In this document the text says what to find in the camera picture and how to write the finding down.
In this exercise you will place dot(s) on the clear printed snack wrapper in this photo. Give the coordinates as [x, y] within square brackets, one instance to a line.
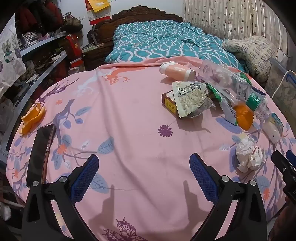
[189, 99]

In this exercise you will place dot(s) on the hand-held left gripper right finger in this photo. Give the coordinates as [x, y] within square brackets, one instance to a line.
[203, 179]

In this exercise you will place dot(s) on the red bag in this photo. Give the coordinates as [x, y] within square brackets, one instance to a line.
[75, 52]

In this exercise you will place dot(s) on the person's right forearm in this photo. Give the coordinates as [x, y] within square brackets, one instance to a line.
[285, 224]

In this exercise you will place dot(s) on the red yellow wall calendar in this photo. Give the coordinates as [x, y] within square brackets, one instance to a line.
[97, 9]

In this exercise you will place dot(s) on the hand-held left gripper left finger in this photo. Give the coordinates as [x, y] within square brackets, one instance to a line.
[85, 179]

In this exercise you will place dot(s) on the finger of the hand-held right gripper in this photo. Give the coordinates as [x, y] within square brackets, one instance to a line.
[291, 158]
[283, 168]

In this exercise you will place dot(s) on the leaf print curtain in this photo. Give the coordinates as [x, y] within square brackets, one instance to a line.
[222, 18]

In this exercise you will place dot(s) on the small white yogurt bottle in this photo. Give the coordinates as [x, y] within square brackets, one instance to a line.
[274, 127]

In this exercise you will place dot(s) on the beige patterned pillow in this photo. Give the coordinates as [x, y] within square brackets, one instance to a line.
[254, 53]

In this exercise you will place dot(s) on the pink floral bedsheet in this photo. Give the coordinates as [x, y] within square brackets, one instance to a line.
[129, 120]

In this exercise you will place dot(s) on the green snack packet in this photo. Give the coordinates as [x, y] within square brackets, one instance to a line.
[214, 92]

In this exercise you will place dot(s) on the clear plastic bottle green label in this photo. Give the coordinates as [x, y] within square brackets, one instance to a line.
[231, 85]

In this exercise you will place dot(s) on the small brown yellow box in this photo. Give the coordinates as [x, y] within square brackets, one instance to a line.
[170, 102]

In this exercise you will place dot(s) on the grey metal shelf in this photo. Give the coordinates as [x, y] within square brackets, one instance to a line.
[39, 76]

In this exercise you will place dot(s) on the houndstooth bag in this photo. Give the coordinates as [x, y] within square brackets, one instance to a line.
[29, 40]

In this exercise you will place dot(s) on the clear plastic storage box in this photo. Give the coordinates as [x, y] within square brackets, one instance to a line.
[281, 90]

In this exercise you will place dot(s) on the teal patterned quilt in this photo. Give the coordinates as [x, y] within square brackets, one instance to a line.
[161, 41]

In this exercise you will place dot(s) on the flat orange peel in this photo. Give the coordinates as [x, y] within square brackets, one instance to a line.
[32, 118]

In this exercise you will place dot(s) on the crumpled white tissue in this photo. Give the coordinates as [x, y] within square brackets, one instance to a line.
[249, 154]

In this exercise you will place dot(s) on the black smartphone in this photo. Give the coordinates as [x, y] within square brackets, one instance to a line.
[40, 153]

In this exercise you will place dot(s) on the carved wooden headboard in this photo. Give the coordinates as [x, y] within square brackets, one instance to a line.
[108, 25]

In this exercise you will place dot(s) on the pile of dark clothes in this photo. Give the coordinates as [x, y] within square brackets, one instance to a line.
[39, 14]

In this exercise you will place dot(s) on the cupped orange peel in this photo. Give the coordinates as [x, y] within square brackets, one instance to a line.
[244, 117]

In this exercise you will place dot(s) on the dark wooden nightstand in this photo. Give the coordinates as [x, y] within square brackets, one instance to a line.
[94, 58]

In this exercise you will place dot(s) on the pink cup with white lid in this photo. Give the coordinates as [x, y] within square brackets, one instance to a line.
[175, 70]

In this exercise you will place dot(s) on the white plant print cloth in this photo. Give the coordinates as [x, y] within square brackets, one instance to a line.
[10, 58]

